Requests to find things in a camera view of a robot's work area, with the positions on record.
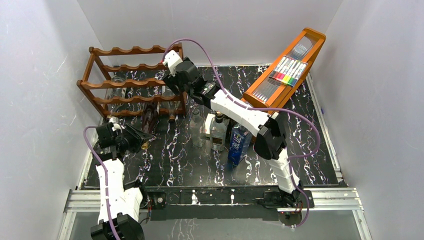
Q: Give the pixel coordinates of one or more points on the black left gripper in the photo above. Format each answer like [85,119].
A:
[138,137]

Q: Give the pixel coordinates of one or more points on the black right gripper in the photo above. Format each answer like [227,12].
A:
[171,81]

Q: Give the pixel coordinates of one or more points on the gold capped bottle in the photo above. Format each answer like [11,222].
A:
[150,115]

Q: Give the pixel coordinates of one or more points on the clear shelf bottle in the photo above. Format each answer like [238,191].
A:
[197,129]

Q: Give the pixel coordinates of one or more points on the clear whisky bottle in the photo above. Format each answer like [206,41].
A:
[218,131]

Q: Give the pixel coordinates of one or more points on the blue bottle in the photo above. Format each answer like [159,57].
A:
[240,139]

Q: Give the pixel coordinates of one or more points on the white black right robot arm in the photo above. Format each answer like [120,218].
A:
[268,130]

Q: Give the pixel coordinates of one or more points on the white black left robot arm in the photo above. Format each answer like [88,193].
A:
[120,202]

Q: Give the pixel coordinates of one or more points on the clear lower bottle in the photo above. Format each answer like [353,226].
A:
[171,106]

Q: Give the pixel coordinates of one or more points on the brown wooden wine rack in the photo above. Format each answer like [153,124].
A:
[101,104]

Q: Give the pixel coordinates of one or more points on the orange wooden display rack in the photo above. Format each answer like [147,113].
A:
[267,93]

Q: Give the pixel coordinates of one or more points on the white red small box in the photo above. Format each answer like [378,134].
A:
[207,124]

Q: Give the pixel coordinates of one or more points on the pack of coloured markers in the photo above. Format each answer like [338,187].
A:
[288,71]

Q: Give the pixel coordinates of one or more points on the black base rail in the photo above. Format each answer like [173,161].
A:
[265,202]

